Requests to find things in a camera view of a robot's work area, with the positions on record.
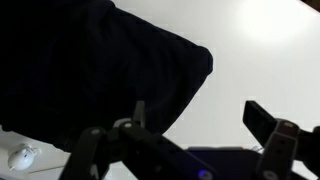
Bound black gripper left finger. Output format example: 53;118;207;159
59;100;219;180

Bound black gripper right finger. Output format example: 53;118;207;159
242;100;320;180

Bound black cloth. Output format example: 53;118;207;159
0;0;214;154

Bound white flat desk plate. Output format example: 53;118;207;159
29;164;73;180

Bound white round power socket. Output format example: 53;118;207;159
7;143;42;172

